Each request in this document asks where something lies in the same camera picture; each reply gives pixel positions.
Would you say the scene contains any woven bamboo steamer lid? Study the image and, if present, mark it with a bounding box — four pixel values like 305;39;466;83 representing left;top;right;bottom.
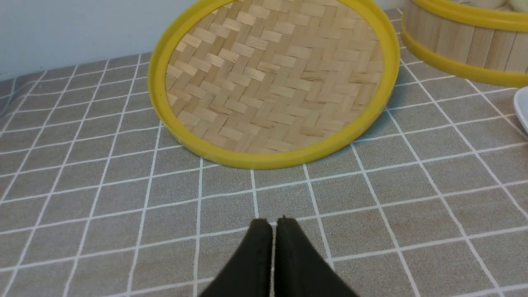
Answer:
148;0;400;170

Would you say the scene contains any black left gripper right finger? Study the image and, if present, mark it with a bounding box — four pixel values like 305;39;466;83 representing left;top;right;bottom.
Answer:
274;217;357;297

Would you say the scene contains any bamboo steamer basket yellow rim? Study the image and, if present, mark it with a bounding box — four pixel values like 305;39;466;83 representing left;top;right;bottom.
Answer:
401;0;528;88

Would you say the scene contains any grey checked tablecloth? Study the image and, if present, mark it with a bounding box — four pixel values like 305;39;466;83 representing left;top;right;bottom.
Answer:
0;8;528;297

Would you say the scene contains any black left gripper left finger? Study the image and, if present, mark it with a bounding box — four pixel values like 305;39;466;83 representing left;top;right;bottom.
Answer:
200;219;273;297

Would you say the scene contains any white square plate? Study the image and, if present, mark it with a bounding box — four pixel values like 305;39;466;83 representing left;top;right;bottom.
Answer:
513;86;528;133

